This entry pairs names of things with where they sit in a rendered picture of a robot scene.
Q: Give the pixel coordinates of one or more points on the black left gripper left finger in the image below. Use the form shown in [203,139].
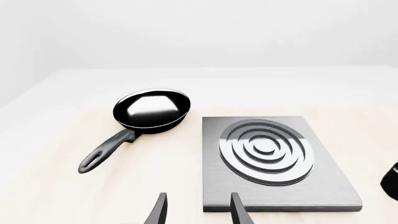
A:
[158,213]

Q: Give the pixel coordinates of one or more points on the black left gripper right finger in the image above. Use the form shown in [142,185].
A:
[238,213]

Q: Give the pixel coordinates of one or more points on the flat black stove plate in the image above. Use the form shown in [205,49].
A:
[267,161]

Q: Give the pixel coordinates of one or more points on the round black stove knob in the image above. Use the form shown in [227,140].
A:
[390,182]

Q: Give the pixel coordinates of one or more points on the black frying pan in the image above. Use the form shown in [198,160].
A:
[149,112]

